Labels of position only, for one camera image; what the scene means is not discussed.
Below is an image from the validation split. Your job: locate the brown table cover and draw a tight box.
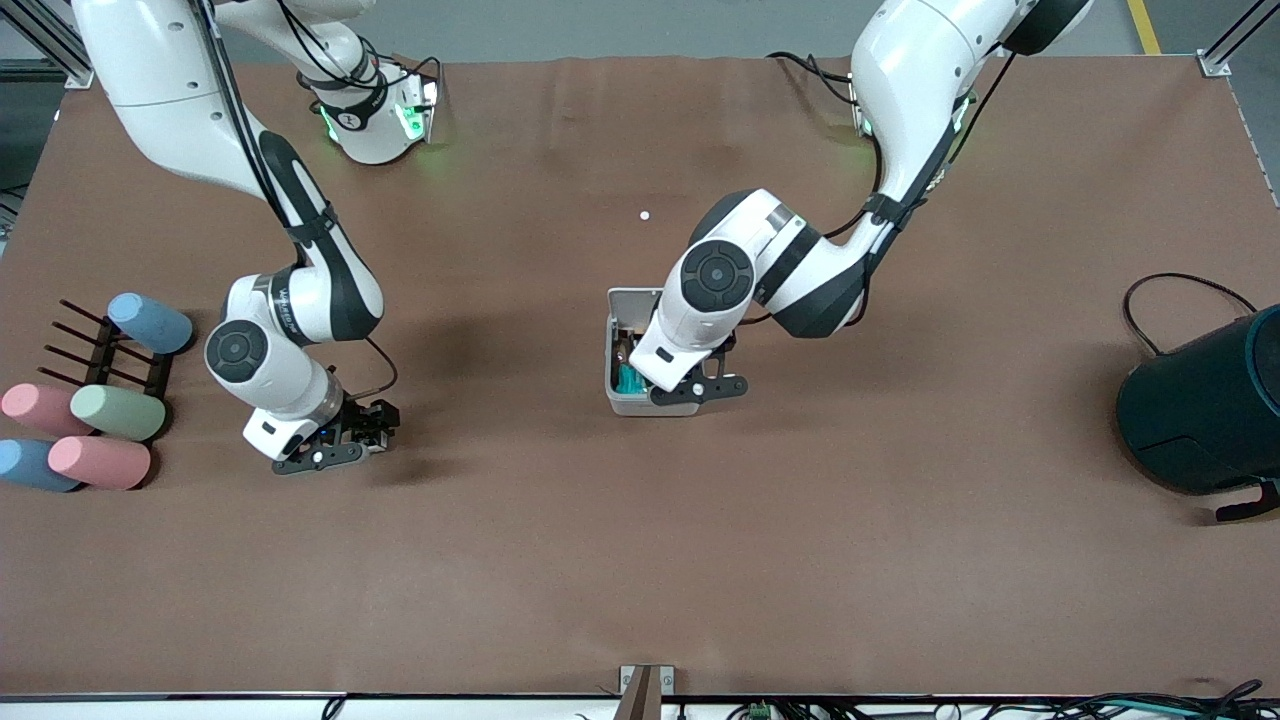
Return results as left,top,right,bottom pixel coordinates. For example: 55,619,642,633
0,52,1280,699

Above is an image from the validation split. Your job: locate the metal camera post bracket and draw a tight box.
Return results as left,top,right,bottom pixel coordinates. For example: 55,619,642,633
619,664,675,720

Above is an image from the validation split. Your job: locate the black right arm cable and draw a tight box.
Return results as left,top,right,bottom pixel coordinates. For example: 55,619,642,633
195,0,401,401

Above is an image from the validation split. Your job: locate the green cup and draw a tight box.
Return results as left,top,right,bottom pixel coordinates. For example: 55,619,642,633
70,385,168,442

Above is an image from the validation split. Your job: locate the grey square storage box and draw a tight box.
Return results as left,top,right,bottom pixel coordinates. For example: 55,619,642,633
605,287,706,418

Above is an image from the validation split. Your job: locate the black base cable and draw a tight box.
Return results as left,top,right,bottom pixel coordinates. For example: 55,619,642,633
766,50,857,106

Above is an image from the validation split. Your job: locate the blue cup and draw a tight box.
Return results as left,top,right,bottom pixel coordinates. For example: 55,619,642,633
107,292,194,355
0,438,81,493

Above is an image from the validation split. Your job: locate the black cable bundle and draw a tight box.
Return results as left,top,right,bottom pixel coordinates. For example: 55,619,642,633
1040,680,1280,720

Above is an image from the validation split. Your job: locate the aluminium frame profile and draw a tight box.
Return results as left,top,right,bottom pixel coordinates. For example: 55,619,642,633
0,0,98,91
1197,0,1280,79

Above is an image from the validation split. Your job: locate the black cup rack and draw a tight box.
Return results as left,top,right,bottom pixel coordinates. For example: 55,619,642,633
38,298,174,401

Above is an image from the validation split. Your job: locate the dark teal round appliance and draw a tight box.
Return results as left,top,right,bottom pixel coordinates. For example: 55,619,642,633
1116,303,1280,496

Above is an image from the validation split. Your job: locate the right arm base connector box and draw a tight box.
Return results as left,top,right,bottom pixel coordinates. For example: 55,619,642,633
395,68,441,143

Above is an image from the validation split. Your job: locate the pink cup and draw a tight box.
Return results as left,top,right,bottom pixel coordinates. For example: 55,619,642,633
0,383,96,437
47,436,152,491

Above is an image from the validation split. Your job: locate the black curved foot piece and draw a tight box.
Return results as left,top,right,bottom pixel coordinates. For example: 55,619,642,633
1216,480,1280,523

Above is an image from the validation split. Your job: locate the black appliance cable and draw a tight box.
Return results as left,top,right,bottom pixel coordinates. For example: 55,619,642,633
1122,272,1259,358

